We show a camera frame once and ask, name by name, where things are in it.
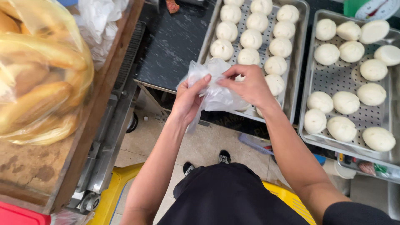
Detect red plastic box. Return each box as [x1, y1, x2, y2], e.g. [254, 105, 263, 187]
[0, 201, 52, 225]

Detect steel cart frame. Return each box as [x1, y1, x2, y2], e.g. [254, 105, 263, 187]
[66, 20, 147, 216]

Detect person's black left shoe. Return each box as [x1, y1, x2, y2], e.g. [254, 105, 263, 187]
[183, 161, 196, 176]

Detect yellow plastic stool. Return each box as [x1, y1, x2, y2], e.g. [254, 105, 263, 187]
[87, 162, 317, 225]

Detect rows of white steamed buns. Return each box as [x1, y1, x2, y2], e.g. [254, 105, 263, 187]
[304, 18, 400, 153]
[210, 0, 300, 119]

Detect person's black shorts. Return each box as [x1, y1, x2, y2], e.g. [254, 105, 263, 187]
[157, 162, 310, 225]

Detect worn wooden board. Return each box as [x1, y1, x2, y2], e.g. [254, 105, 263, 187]
[0, 0, 145, 215]

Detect person's left hand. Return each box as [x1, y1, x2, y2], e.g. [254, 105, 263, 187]
[170, 74, 213, 126]

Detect heap of white plastic bags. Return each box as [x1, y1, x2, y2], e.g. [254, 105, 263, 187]
[73, 0, 130, 71]

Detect clear thin plastic bag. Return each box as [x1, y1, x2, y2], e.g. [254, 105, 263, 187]
[176, 58, 251, 135]

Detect white plastic cup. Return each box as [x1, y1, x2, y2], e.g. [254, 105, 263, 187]
[322, 159, 357, 179]

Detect green kitchen scale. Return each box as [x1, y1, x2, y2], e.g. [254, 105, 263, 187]
[343, 0, 400, 21]

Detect person's right hand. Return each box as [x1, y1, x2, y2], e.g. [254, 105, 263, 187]
[217, 64, 278, 110]

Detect person's black sleeve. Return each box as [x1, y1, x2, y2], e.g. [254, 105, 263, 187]
[323, 201, 400, 225]

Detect clear plastic container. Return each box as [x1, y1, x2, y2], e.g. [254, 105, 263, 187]
[337, 152, 400, 185]

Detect person's black right shoe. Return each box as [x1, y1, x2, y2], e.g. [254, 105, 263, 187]
[218, 150, 231, 165]

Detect red meat piece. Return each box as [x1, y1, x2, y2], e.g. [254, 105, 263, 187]
[165, 0, 180, 14]

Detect black caster wheel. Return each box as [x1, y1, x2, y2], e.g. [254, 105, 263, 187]
[126, 112, 139, 134]

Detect perforated metal tray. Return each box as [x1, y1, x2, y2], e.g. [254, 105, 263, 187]
[298, 9, 400, 167]
[197, 0, 310, 124]

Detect person's black shoe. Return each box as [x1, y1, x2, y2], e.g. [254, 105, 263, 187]
[183, 161, 196, 176]
[218, 150, 231, 165]

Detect plastic bag of bread loaves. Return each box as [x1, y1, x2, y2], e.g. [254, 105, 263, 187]
[0, 0, 95, 146]

